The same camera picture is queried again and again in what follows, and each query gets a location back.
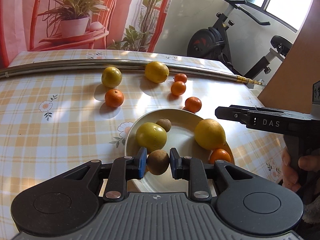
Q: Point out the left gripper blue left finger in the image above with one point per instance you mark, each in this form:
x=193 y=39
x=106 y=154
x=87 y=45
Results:
x=119 y=172

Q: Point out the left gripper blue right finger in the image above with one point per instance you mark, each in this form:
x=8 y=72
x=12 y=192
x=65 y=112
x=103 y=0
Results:
x=196 y=173

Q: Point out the small brown longan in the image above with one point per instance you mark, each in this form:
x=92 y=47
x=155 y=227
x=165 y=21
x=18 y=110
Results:
x=158 y=162
x=165 y=124

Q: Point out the orange mandarin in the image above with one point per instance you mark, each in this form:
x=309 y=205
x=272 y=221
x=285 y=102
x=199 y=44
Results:
x=114 y=98
x=180 y=77
x=219 y=154
x=178 y=88
x=193 y=104

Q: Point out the greenish yellow citrus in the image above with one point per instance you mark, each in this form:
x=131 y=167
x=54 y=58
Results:
x=151 y=136

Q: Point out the large yellow grapefruit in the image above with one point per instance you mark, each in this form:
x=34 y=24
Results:
x=209 y=134

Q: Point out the orange mandarin front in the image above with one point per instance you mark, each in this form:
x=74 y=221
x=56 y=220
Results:
x=193 y=104

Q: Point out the yellow green round citrus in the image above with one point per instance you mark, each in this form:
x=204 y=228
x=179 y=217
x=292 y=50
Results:
x=111 y=77

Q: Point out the large yellow lemon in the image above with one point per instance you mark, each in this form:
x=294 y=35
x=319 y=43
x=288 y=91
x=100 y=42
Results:
x=156 y=72

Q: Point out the person right hand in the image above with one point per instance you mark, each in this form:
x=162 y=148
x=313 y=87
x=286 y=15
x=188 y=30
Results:
x=290 y=176

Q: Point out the beige round plate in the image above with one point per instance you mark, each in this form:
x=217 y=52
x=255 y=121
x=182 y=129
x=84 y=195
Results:
x=181 y=137

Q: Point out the wooden door panel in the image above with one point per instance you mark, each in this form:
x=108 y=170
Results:
x=291 y=86

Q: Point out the yellow plaid floral tablecloth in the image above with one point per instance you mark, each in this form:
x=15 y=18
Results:
x=53 y=122

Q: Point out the long steel telescopic pole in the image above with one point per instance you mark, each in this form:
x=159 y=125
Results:
x=130 y=65

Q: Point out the black exercise bike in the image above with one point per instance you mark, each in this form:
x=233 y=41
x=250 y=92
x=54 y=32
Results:
x=219 y=42

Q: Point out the printed room backdrop cloth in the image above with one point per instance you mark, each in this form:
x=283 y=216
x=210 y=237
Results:
x=42 y=25

